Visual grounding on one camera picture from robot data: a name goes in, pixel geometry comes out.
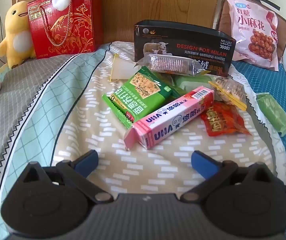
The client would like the black cardboard box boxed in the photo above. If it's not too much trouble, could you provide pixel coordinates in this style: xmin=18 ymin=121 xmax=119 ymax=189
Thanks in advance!
xmin=134 ymin=20 xmax=236 ymax=77

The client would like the clear yellow-edged nut packet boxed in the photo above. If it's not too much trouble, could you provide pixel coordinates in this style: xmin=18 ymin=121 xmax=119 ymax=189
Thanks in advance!
xmin=208 ymin=77 xmax=248 ymax=111

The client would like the pale green packet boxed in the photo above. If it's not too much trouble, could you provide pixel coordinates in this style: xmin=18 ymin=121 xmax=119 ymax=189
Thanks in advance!
xmin=256 ymin=92 xmax=286 ymax=137
xmin=174 ymin=75 xmax=216 ymax=93

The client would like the red gift box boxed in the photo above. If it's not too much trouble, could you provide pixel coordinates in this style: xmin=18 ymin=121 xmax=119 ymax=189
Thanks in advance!
xmin=27 ymin=0 xmax=101 ymax=60

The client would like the wooden headboard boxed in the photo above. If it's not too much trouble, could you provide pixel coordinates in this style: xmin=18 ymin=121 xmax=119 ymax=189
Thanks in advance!
xmin=10 ymin=0 xmax=224 ymax=46

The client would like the dark green packet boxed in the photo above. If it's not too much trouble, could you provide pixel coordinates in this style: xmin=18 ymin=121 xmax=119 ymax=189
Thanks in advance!
xmin=155 ymin=71 xmax=183 ymax=98

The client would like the blue patterned sheet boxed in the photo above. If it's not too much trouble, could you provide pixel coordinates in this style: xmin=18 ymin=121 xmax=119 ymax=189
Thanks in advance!
xmin=230 ymin=60 xmax=286 ymax=188

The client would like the pale yellow flat packet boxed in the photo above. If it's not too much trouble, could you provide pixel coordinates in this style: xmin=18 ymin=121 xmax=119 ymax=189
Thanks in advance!
xmin=107 ymin=54 xmax=140 ymax=82

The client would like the yellow plush duck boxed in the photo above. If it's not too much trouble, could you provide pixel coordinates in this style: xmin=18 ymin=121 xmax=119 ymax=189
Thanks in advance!
xmin=0 ymin=1 xmax=37 ymax=69

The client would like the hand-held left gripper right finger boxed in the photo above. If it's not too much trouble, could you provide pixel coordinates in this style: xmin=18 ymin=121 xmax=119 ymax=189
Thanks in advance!
xmin=182 ymin=151 xmax=283 ymax=203

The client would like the pink candy box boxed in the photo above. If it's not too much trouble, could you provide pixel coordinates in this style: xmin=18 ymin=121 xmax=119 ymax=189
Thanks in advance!
xmin=123 ymin=86 xmax=215 ymax=151

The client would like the green cracker packet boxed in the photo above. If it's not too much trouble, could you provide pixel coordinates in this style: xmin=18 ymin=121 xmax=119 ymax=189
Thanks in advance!
xmin=102 ymin=66 xmax=181 ymax=130

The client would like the brown chair cushion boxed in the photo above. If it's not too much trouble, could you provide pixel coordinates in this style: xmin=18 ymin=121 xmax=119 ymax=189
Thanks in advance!
xmin=214 ymin=0 xmax=286 ymax=65

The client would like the clear wrapped biscuit packet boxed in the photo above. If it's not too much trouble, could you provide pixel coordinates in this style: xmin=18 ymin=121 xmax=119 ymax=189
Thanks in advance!
xmin=136 ymin=54 xmax=211 ymax=77

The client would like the red snack packet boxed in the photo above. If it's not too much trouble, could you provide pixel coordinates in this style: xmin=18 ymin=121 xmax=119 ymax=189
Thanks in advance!
xmin=200 ymin=101 xmax=252 ymax=137

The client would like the large pink snack bag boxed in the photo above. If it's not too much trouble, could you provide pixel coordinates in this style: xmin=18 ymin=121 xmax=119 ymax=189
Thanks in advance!
xmin=224 ymin=0 xmax=280 ymax=72

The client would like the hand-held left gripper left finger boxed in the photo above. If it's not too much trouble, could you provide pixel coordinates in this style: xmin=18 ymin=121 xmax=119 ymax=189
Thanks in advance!
xmin=16 ymin=149 xmax=114 ymax=203

